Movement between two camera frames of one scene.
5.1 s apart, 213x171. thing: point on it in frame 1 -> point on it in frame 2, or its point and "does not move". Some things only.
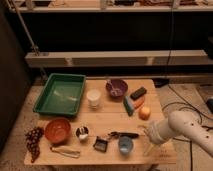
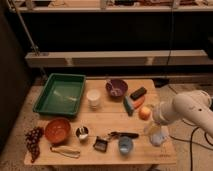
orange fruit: (144, 113) does not move
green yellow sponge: (128, 105) does not move
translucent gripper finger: (148, 149) -> (150, 128)
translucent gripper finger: (143, 128) -> (149, 106)
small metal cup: (82, 132) does not move
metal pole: (36, 49) does not move
